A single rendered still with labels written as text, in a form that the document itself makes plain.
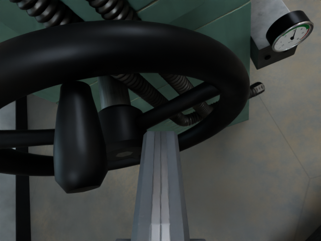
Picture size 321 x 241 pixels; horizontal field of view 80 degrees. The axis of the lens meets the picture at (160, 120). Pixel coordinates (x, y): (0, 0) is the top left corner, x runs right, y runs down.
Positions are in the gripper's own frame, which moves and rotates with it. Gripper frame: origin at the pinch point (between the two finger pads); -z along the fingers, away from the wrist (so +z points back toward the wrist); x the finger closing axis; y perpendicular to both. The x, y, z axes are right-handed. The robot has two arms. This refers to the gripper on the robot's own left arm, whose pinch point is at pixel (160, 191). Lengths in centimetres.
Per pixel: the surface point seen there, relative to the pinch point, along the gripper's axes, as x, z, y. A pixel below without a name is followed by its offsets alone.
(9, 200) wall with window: -100, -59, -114
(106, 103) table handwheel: -6.2, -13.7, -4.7
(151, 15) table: -0.8, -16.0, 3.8
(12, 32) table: -20.5, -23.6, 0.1
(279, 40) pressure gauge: 19.8, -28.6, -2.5
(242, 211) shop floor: 36, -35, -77
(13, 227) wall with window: -93, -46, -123
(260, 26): 20.2, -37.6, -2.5
